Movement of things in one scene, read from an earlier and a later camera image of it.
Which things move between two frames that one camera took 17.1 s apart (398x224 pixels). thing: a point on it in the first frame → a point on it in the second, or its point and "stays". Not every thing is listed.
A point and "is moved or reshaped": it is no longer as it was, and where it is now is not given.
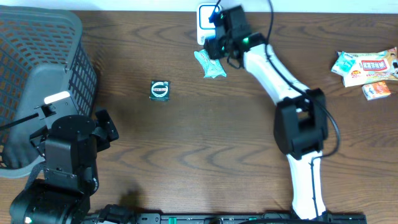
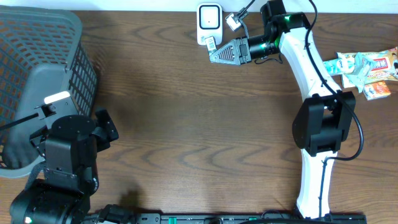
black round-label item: [159, 90] is moved or reshaped
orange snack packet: [375, 90] stays
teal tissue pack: [344, 63] is moved or reshaped
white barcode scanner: [204, 28] stays
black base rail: [227, 218] stays
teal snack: [212, 68] → [358, 75]
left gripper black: [102, 140] stays
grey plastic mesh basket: [41, 52] stays
